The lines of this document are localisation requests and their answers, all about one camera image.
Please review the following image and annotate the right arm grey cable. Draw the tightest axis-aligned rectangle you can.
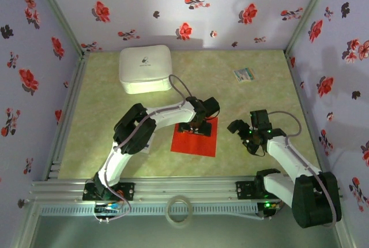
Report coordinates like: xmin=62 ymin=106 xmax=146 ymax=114
xmin=266 ymin=110 xmax=344 ymax=228

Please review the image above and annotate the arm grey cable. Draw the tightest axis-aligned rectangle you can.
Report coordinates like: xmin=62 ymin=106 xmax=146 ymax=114
xmin=266 ymin=110 xmax=344 ymax=228
xmin=92 ymin=74 xmax=193 ymax=223

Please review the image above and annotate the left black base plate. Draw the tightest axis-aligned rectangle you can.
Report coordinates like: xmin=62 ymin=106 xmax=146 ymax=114
xmin=82 ymin=181 xmax=135 ymax=202

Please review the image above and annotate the slotted grey cable duct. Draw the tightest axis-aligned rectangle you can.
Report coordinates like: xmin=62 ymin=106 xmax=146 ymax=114
xmin=39 ymin=203 xmax=259 ymax=217

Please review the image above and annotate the aluminium frame leg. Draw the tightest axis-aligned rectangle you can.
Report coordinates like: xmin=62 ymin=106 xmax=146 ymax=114
xmin=331 ymin=219 xmax=357 ymax=248
xmin=11 ymin=201 xmax=41 ymax=248

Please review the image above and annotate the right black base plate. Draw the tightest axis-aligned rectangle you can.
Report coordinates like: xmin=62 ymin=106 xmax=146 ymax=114
xmin=235 ymin=181 xmax=265 ymax=200

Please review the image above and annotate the small teal orange packet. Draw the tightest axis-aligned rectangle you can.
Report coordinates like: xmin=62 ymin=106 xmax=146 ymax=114
xmin=232 ymin=67 xmax=257 ymax=83

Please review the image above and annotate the white packet with blue band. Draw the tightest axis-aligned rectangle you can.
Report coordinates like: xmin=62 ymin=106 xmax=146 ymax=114
xmin=143 ymin=134 xmax=155 ymax=156

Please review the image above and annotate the left arm grey cable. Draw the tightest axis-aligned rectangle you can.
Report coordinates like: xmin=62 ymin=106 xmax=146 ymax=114
xmin=92 ymin=74 xmax=193 ymax=223

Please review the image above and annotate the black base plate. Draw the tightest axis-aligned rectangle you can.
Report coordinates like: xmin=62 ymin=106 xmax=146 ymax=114
xmin=235 ymin=181 xmax=265 ymax=200
xmin=82 ymin=181 xmax=135 ymax=202

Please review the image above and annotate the small circuit board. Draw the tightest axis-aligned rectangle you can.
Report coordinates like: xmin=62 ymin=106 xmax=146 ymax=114
xmin=93 ymin=203 xmax=121 ymax=216
xmin=258 ymin=200 xmax=282 ymax=217

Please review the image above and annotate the red paper sheet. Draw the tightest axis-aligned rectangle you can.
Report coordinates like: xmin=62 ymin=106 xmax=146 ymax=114
xmin=170 ymin=116 xmax=219 ymax=158

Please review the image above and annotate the clear tape ring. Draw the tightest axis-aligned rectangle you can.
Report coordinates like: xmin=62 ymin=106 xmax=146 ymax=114
xmin=164 ymin=194 xmax=194 ymax=228

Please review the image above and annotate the aluminium side rail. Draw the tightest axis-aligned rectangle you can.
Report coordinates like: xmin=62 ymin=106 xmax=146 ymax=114
xmin=43 ymin=51 xmax=90 ymax=181
xmin=284 ymin=50 xmax=329 ymax=178

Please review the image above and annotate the aluminium corner post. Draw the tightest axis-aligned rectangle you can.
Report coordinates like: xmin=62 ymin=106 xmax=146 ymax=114
xmin=27 ymin=0 xmax=89 ymax=58
xmin=284 ymin=0 xmax=338 ymax=57

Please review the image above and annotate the long aluminium mounting rail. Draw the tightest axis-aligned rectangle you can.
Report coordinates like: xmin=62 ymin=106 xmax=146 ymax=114
xmin=28 ymin=175 xmax=345 ymax=202

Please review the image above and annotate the white zip case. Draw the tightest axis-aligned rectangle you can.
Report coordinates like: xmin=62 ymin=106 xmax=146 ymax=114
xmin=119 ymin=44 xmax=174 ymax=95

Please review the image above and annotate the right thin black cable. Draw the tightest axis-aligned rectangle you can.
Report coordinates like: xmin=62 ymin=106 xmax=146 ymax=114
xmin=247 ymin=141 xmax=268 ymax=158

